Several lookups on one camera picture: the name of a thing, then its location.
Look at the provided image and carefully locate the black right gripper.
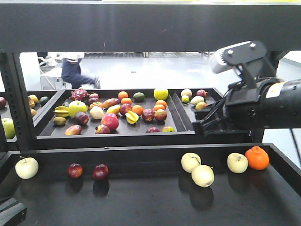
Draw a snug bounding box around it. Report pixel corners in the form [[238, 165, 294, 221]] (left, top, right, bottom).
[[192, 78, 286, 136]]

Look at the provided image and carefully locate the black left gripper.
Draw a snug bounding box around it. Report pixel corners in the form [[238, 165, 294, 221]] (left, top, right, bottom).
[[0, 197, 27, 226]]

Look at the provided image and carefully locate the yellow star fruit centre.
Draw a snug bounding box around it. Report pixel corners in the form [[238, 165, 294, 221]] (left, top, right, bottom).
[[125, 111, 139, 124]]

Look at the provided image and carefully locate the yellow star fruit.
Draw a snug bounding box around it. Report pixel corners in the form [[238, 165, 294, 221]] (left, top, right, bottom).
[[125, 111, 139, 124], [54, 106, 69, 118]]

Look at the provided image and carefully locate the black fruit display stand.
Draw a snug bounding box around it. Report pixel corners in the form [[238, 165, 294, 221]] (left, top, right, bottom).
[[0, 0, 301, 226]]

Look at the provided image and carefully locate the yellow star fruit left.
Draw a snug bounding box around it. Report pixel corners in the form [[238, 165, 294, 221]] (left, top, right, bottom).
[[54, 106, 69, 118]]

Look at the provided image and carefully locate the red dragon fruit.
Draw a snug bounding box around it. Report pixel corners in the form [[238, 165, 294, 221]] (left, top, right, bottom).
[[70, 87, 90, 101]]

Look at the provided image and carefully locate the pale pear far left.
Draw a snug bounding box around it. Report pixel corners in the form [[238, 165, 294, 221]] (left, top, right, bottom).
[[15, 156, 39, 179]]

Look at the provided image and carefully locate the pale pear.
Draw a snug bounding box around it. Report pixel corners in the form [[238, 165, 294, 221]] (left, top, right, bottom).
[[227, 153, 249, 174], [15, 156, 39, 179], [181, 153, 201, 173], [191, 165, 214, 188]]

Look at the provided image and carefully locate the pale pear centre back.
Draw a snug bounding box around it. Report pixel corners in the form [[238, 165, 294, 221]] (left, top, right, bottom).
[[181, 153, 201, 173]]

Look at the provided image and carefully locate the pale pear right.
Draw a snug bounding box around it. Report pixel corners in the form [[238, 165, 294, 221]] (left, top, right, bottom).
[[227, 153, 249, 174]]

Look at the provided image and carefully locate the pale pear centre front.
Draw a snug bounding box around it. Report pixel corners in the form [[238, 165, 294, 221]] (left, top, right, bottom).
[[191, 165, 214, 188]]

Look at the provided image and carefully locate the yellow green pomelo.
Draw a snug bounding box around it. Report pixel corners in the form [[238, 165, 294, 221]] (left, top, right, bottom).
[[153, 89, 169, 100]]

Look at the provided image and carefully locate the orange tangerine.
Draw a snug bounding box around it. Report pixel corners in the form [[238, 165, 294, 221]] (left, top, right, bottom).
[[245, 146, 269, 170]]

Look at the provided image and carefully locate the dark red apple left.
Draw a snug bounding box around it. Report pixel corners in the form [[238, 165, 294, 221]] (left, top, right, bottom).
[[67, 163, 83, 179]]

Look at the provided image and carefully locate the dark red apple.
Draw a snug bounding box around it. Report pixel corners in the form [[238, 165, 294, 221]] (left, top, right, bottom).
[[67, 163, 83, 179], [92, 164, 109, 180]]

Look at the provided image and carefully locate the green avocado back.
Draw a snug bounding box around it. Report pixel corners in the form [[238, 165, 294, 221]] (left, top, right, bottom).
[[133, 92, 145, 102]]

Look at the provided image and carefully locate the dark red apple right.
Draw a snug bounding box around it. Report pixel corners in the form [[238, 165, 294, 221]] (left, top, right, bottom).
[[92, 164, 109, 180]]

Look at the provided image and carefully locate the large red apple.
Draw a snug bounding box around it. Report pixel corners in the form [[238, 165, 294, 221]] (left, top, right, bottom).
[[101, 113, 119, 130]]

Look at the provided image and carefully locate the large green apple left tray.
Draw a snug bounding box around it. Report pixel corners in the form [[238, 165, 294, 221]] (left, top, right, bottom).
[[68, 100, 87, 118]]

